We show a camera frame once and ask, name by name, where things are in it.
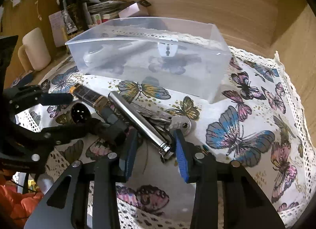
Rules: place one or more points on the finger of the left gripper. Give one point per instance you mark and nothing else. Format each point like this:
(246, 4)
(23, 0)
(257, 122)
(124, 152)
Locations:
(22, 98)
(59, 134)

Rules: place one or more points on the clear plastic storage box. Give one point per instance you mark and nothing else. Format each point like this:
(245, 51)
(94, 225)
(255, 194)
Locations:
(197, 69)

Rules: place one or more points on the white note card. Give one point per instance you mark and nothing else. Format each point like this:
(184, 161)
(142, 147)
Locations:
(58, 29)

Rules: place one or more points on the stack of papers and magazines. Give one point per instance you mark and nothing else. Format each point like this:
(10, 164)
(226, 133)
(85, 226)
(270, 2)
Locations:
(102, 7)

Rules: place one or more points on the black round perforated cap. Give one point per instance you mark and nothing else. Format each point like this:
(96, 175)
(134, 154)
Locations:
(80, 114)

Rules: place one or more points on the butterfly print lace cloth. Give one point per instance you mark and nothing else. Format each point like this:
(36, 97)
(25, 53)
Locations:
(157, 129)

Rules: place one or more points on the white travel plug adapter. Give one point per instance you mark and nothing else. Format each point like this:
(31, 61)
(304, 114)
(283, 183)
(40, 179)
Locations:
(167, 49)

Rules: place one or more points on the dark wine bottle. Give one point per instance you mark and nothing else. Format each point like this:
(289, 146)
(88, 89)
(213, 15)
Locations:
(73, 17)

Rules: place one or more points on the orange cloth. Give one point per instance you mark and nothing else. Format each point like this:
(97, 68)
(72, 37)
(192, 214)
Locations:
(16, 208)

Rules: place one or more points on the small pink white box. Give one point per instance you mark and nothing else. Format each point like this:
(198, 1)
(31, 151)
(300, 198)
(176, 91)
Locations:
(137, 9)

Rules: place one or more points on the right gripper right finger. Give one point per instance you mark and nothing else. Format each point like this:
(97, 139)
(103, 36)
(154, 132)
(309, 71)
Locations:
(204, 171)

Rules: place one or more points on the cream ceramic mug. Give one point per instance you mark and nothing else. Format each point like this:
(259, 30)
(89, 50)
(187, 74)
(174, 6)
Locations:
(33, 53)

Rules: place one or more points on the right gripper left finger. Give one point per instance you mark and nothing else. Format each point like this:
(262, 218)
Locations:
(114, 167)

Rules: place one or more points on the bunch of metal keys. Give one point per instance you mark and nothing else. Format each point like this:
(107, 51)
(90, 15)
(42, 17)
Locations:
(164, 121)

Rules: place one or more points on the dark brown gold bottle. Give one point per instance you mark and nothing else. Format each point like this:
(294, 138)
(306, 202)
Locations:
(90, 97)

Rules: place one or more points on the silver metal tube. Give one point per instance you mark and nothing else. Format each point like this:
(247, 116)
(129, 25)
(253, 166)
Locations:
(142, 124)

